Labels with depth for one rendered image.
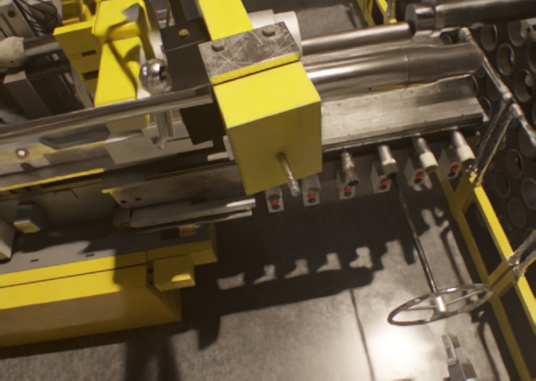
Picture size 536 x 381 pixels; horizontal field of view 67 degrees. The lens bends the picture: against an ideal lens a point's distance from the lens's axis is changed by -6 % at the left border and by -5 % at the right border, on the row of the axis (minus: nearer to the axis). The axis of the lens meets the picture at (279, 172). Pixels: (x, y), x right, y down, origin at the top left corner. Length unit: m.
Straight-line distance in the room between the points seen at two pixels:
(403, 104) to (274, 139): 1.61
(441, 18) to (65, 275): 2.00
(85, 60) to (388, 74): 0.93
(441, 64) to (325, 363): 1.64
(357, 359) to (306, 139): 2.04
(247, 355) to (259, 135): 2.09
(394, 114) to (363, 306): 1.11
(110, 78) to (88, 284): 1.33
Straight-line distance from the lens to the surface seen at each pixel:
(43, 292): 2.32
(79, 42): 1.41
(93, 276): 2.21
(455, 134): 2.04
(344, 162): 1.87
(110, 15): 1.23
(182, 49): 0.67
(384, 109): 2.01
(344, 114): 1.98
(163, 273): 2.07
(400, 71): 1.40
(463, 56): 1.50
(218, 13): 0.66
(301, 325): 2.49
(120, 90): 1.03
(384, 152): 1.91
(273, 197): 1.84
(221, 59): 0.49
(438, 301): 1.65
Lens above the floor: 2.41
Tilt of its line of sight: 55 degrees down
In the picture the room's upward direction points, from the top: 9 degrees counter-clockwise
